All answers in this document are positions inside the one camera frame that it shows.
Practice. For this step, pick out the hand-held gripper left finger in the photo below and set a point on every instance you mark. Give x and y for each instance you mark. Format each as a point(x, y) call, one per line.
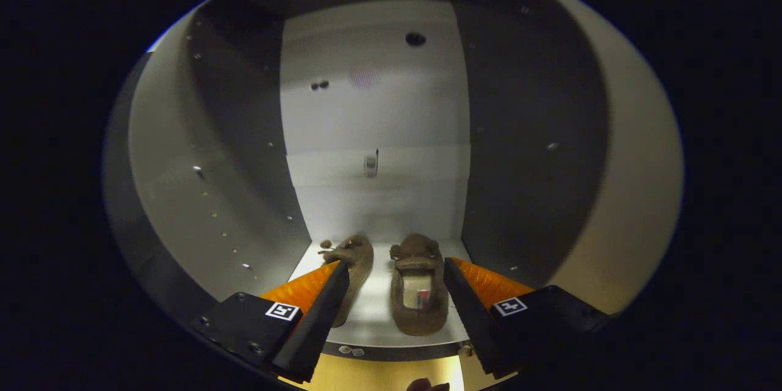
point(317, 321)

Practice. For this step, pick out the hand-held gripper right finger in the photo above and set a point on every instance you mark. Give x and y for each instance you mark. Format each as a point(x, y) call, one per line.
point(473, 324)

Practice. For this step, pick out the brown fuzzy shoe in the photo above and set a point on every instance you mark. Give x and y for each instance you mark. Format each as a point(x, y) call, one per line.
point(360, 256)
point(416, 249)

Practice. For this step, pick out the dark grey shoe cabinet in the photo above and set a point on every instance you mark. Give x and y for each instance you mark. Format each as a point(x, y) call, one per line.
point(372, 116)

